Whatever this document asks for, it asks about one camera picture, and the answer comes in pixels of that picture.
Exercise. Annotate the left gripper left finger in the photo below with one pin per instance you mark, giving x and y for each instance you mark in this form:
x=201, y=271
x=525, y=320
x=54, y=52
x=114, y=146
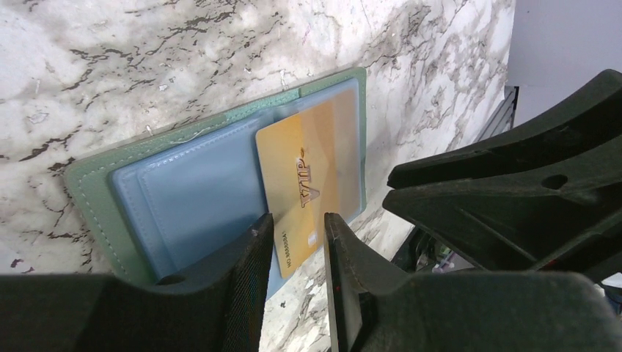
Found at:
x=216, y=304

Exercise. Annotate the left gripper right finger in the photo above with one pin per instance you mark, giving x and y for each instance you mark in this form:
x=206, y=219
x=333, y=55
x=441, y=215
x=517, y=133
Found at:
x=375, y=306

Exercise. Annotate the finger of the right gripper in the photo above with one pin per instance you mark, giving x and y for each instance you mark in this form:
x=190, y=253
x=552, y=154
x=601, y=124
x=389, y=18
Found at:
x=561, y=217
x=584, y=120

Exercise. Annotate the green card holder wallet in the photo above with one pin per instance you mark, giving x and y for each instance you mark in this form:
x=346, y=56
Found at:
x=159, y=205

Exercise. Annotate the gold credit card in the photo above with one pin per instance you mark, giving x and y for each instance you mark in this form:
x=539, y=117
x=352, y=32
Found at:
x=297, y=232
x=347, y=155

